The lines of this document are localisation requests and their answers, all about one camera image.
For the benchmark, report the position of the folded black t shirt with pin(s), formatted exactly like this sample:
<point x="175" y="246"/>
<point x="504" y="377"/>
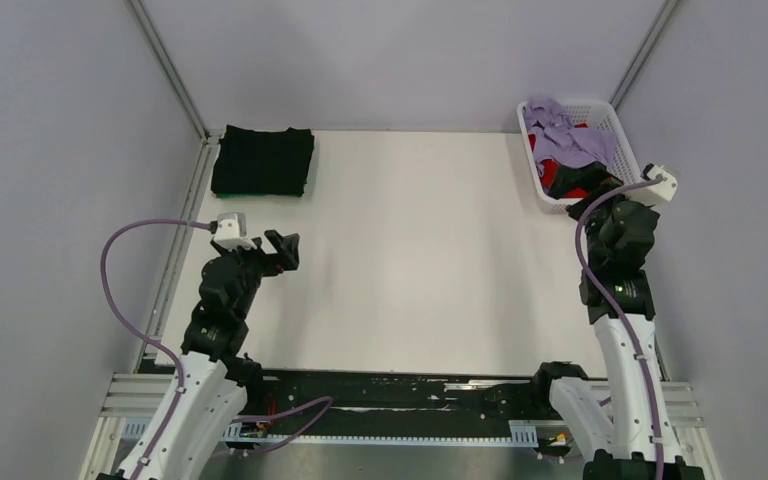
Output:
<point x="233" y="134"/>

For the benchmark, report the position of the folded green t shirt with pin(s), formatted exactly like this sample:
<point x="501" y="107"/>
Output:
<point x="262" y="169"/>

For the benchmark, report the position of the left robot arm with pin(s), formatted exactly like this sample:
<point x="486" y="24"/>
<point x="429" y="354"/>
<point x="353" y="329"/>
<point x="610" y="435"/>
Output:
<point x="211" y="382"/>

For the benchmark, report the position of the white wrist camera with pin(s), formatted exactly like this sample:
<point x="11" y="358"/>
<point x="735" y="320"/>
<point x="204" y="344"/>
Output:
<point x="230" y="232"/>
<point x="659" y="193"/>

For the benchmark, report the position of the aluminium frame rail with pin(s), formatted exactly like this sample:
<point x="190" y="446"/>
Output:
<point x="136" y="396"/>

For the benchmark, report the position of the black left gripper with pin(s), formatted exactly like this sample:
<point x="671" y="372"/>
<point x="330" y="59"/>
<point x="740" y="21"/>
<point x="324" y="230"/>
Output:
<point x="275" y="263"/>

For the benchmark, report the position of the red t shirt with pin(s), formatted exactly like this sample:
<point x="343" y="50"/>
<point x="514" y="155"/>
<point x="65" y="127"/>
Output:
<point x="556" y="182"/>

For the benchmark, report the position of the right aluminium corner post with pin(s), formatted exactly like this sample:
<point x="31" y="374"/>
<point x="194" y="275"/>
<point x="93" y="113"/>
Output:
<point x="654" y="34"/>

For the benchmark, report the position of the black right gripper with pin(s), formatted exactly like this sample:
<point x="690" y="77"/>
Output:
<point x="574" y="208"/>

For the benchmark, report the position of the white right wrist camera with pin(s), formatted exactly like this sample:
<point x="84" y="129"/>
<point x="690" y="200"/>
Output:
<point x="659" y="193"/>

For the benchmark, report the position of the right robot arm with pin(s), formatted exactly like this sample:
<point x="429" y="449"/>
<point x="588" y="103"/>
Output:
<point x="627" y="435"/>

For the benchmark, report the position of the white slotted cable duct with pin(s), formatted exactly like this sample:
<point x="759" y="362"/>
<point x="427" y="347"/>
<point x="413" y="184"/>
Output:
<point x="519" y="436"/>

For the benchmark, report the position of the aluminium corner post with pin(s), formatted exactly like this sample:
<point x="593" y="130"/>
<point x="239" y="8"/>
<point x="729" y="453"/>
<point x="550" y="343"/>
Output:
<point x="654" y="34"/>
<point x="151" y="35"/>

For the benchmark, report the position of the purple t shirt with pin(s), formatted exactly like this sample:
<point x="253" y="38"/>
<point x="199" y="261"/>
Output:
<point x="600" y="144"/>

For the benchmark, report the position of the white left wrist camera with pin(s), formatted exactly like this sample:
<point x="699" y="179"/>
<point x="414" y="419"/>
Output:
<point x="230" y="232"/>

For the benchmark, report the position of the left aluminium corner post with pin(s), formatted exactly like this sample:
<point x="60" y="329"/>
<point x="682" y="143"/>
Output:
<point x="151" y="35"/>

